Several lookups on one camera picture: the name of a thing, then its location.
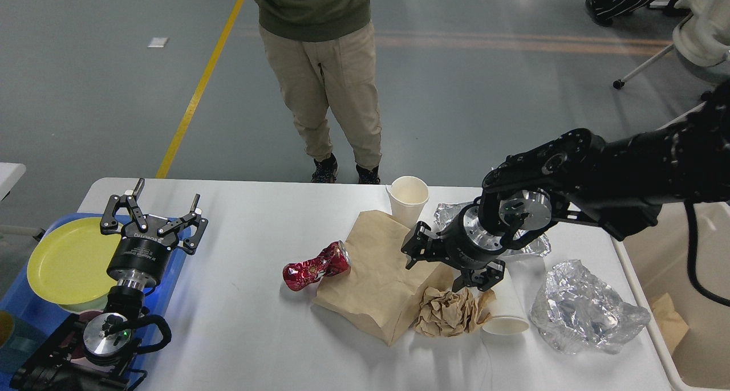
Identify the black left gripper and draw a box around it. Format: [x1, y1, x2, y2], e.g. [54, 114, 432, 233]
[100, 178, 209, 292]

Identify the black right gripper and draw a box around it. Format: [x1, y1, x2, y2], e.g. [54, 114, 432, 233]
[401, 202, 508, 292]

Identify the large brown paper bag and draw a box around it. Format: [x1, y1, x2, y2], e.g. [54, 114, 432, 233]
[314, 211, 454, 346]

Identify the yellow plastic plate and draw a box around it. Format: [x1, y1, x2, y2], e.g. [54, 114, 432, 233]
[27, 218, 120, 305]

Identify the dark teal mug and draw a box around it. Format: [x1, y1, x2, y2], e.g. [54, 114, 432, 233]
[1, 310, 47, 374]

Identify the small brown paper bag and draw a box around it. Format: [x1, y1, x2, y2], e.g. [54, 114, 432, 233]
[650, 293, 689, 344]

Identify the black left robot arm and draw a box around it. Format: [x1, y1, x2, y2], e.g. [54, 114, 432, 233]
[9, 179, 209, 390]

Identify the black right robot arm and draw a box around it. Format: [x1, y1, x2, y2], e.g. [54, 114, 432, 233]
[401, 82, 729, 306]

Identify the crumpled brown paper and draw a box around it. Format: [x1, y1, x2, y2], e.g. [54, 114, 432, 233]
[413, 287, 496, 337]

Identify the lying white paper cup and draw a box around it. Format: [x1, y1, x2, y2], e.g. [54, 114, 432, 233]
[482, 269, 530, 336]

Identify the aluminium foil tray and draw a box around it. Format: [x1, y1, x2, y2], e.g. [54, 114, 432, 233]
[433, 202, 551, 261]

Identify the upright white paper cup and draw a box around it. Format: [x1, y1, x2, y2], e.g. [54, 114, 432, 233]
[386, 176, 429, 229]

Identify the pale green plate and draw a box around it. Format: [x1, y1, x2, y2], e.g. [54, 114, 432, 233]
[58, 295, 108, 314]

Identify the crushed red soda can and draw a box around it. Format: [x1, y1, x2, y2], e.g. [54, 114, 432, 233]
[282, 241, 351, 291]

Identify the crumpled clear plastic wrap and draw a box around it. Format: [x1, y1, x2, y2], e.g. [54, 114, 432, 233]
[529, 259, 650, 355]

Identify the white side table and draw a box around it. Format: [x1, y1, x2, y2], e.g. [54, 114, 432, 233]
[0, 162, 26, 201]

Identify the blue plastic tray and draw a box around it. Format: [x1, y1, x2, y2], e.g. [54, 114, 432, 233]
[1, 213, 188, 390]

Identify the beige plastic bin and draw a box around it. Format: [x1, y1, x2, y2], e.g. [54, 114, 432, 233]
[614, 203, 729, 390]

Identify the person in green sweater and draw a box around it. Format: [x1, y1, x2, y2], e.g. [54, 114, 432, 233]
[254, 0, 382, 184]

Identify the office chair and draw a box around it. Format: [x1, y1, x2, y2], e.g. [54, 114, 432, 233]
[613, 44, 729, 101]

